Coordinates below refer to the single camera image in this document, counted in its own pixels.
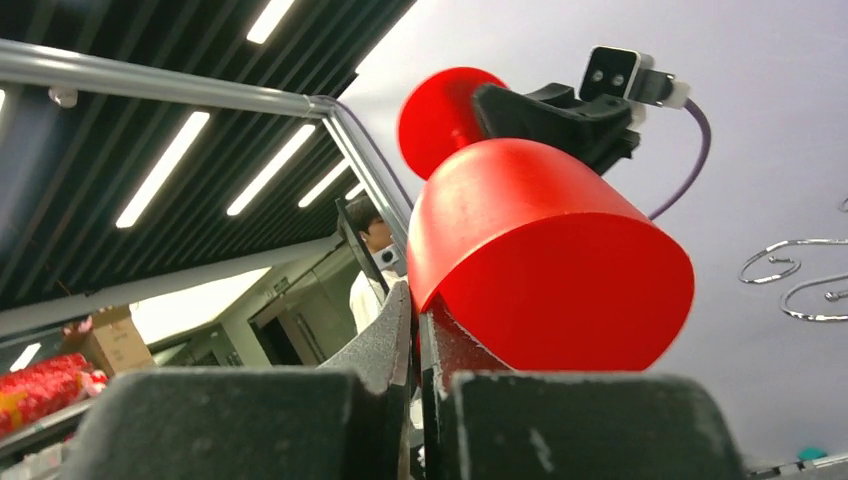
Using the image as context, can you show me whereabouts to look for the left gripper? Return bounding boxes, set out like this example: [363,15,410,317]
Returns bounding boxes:
[471,83,641,176]

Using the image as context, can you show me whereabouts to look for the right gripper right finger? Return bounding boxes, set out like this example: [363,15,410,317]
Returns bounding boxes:
[420,311,745,479]

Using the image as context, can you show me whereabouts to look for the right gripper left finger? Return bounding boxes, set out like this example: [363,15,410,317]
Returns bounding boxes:
[62,282,412,479]

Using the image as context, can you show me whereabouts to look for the red plastic wine glass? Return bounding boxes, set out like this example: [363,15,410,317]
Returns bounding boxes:
[398,67,695,372]

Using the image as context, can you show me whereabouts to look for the chrome wine glass rack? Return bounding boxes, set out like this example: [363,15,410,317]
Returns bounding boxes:
[737,195,848,325]

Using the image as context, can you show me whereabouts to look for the cardboard box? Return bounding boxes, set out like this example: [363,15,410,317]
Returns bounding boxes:
[58,305,155,377]

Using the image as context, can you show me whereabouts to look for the red patterned package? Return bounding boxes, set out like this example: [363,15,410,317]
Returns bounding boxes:
[1,353,109,436]

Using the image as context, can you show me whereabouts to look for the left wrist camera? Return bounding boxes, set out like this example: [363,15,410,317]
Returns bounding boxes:
[577,45,691,109]

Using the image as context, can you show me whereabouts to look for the aluminium frame bars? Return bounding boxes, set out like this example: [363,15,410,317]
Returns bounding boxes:
[1,34,417,336]

